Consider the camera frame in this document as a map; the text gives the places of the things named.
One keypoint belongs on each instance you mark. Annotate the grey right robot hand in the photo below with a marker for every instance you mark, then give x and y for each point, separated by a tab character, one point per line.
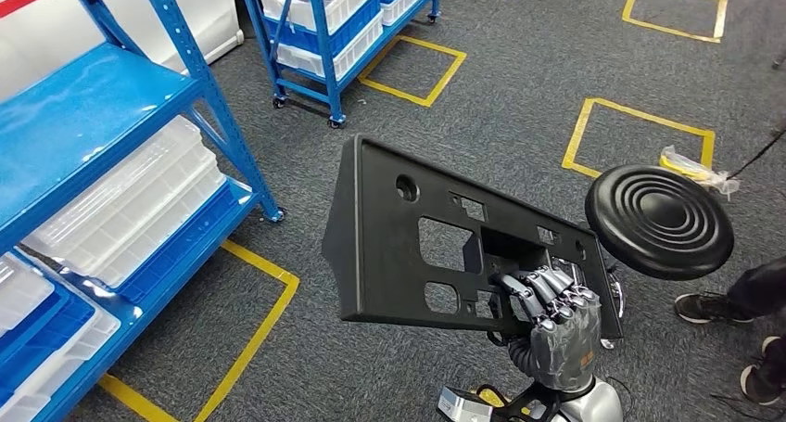
565	345

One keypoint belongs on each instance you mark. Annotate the black plastic plate part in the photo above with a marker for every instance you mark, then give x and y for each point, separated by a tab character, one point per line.
374	253

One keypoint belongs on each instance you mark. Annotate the blue metal shelf rack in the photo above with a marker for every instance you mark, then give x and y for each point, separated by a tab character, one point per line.
73	99

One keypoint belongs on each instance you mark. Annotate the yellow floor tape square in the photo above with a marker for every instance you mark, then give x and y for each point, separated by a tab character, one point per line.
491	397

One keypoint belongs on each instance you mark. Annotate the black round stool chrome base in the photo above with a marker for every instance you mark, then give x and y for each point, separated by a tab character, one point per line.
660	222

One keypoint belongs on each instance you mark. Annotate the person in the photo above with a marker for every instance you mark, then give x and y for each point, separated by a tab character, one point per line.
761	290

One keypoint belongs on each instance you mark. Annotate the clear plastic bag yellow tape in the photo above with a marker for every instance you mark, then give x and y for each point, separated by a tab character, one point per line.
697	170

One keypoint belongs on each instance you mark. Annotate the thin black rod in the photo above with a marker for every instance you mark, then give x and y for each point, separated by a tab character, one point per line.
758	152

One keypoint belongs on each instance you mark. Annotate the white plastic crate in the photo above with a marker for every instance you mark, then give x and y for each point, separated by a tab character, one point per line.
356	53
350	1
405	7

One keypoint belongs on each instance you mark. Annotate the blue wheeled storage rack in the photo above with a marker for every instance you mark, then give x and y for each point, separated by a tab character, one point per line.
322	50

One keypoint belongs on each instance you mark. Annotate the white car with red stripe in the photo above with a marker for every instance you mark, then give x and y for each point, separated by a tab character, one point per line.
215	7

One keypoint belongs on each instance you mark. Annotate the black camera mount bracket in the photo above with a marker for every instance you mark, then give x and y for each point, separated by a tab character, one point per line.
522	404

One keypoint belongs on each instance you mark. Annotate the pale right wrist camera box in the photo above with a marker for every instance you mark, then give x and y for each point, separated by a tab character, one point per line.
460	407

